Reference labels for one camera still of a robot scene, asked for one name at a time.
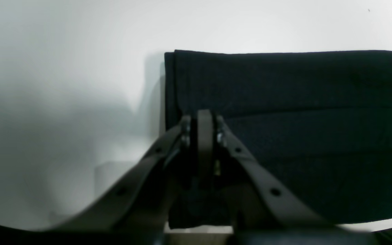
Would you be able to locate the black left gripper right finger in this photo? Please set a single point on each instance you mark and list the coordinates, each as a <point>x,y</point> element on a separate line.
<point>256,199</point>

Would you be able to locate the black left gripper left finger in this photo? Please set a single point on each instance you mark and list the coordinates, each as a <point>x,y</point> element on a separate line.
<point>138,204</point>

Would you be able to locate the black T-shirt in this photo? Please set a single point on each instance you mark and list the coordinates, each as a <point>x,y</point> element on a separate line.
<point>321,122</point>

